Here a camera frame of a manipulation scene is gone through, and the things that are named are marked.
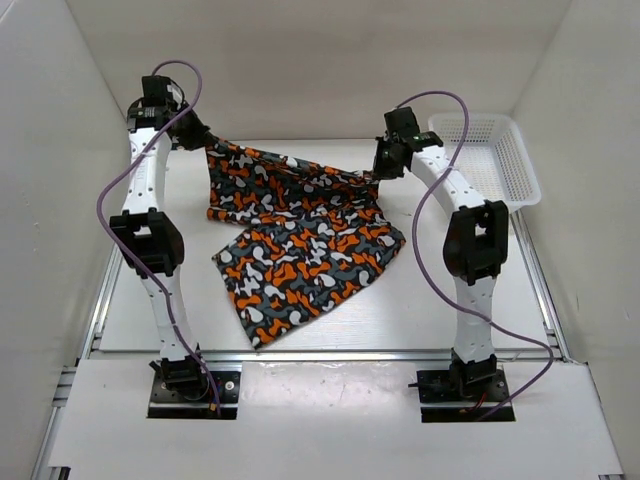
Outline orange camouflage shorts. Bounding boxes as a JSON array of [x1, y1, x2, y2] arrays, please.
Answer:
[[205, 136, 406, 349]]

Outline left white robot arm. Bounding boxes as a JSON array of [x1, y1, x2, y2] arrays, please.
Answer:
[[109, 74, 210, 400]]

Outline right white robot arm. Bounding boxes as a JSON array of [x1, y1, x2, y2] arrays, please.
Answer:
[[374, 107, 508, 400]]

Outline white plastic basket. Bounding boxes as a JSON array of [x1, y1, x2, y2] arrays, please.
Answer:
[[455, 113, 541, 213]]

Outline aluminium right rail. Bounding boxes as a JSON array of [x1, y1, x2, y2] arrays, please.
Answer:
[[511, 210, 573, 363]]

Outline aluminium left rail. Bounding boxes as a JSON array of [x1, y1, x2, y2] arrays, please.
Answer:
[[45, 247, 122, 467]]

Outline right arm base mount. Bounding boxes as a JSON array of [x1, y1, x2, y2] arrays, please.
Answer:
[[408, 352, 516, 424]]

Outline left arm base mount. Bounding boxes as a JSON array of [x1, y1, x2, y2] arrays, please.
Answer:
[[147, 361, 242, 420]]

